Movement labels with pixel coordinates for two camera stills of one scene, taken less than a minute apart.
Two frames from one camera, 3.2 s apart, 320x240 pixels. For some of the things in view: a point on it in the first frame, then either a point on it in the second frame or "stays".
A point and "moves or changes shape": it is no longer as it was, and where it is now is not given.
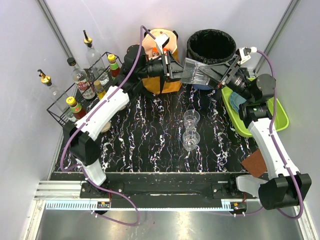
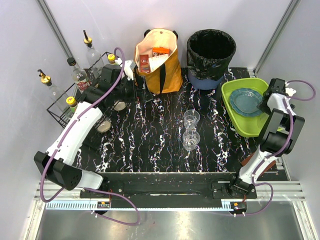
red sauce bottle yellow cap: x=75 y=108 stays
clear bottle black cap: x=80 y=78 stays
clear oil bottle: x=95 y=64 stays
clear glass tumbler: x=191 y=117 stays
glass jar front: x=106 y=127 stays
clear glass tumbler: x=190 y=138 stays
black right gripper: x=229 y=74 -> x=263 y=105
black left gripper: x=167 y=66 -> x=139 y=81
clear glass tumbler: x=195 y=72 moves or changes shape
